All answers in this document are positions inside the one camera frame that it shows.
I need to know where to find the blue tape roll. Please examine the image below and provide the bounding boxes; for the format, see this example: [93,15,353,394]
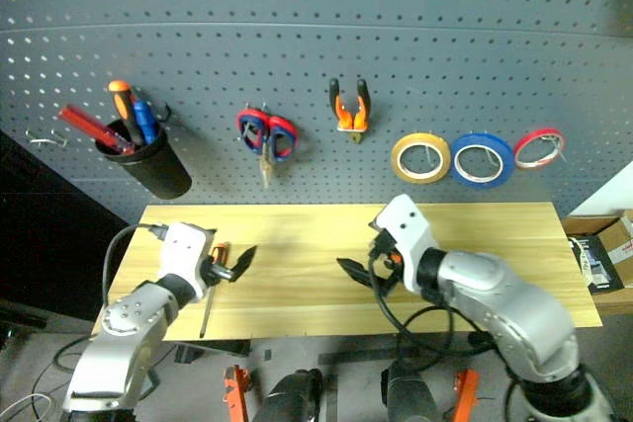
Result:
[449,131,517,190]

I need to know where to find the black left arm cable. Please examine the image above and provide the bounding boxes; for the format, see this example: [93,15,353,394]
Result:
[100,222,170,305]

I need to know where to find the red blue handled scissors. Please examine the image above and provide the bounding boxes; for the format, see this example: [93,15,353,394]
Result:
[235,101,301,191]

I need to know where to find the orange black pliers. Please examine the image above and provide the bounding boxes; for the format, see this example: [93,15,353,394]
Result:
[327,76,373,144]

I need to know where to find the grey pegboard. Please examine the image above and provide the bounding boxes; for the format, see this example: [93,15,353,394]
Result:
[0,0,633,226]

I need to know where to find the blue handled screwdriver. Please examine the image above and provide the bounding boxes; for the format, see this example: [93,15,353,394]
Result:
[132,99,161,146]

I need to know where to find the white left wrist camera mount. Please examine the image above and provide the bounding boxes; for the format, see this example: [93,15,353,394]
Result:
[158,221,219,302]

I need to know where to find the black floor cable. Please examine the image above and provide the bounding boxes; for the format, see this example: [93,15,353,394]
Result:
[47,335,103,384]

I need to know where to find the red tape roll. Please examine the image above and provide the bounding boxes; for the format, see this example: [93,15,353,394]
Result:
[512,127,569,172]

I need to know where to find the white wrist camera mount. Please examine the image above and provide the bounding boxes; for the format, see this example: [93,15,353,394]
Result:
[369,193,440,295]
[158,221,219,302]

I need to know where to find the orange bracket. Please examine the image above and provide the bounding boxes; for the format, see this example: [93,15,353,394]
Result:
[222,364,252,422]
[451,369,482,422]

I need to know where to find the yellow tape roll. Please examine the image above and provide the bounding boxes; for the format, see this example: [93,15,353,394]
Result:
[390,131,453,186]

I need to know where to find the dark rounded shape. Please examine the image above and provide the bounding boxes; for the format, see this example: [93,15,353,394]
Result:
[255,368,326,422]
[379,361,440,422]

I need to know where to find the large orange black screwdriver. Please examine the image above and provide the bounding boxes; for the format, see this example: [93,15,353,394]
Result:
[107,79,146,147]

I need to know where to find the cardboard box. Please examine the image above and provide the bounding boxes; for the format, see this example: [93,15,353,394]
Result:
[560,209,633,317]

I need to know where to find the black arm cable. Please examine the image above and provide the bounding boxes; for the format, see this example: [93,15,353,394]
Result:
[368,238,501,359]
[100,222,170,305]

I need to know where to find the silver wire pegboard hook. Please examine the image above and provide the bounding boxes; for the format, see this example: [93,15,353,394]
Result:
[25,127,71,149]

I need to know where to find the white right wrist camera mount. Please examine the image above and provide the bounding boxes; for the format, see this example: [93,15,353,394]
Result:
[369,193,440,295]

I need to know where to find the black table frame foot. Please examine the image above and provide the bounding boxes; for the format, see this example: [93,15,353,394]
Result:
[317,342,449,370]

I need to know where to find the red handled screwdriver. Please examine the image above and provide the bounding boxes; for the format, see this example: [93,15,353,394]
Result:
[57,103,137,157]

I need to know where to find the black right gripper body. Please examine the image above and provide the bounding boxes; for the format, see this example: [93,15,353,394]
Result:
[367,228,404,295]

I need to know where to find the black printed booklet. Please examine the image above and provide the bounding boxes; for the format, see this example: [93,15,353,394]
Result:
[568,234,626,295]

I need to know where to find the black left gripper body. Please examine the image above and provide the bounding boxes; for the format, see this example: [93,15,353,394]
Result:
[200,253,238,290]

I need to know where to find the black cabinet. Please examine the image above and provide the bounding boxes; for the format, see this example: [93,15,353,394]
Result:
[0,128,131,327]

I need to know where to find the white floor cable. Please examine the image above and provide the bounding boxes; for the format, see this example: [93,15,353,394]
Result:
[0,390,56,422]

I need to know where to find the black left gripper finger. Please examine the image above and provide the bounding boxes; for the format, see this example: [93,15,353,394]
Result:
[230,244,260,282]

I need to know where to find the black tool cup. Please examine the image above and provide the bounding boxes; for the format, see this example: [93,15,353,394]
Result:
[94,118,194,201]

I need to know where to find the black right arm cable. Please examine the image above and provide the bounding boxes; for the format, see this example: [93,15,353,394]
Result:
[368,238,501,359]

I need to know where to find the silver tape hook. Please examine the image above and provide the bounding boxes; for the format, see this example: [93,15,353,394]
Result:
[540,133,571,164]
[476,133,498,169]
[418,136,445,172]

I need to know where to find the orange black handled screwdriver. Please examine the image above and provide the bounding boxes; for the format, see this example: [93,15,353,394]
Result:
[199,242,232,340]

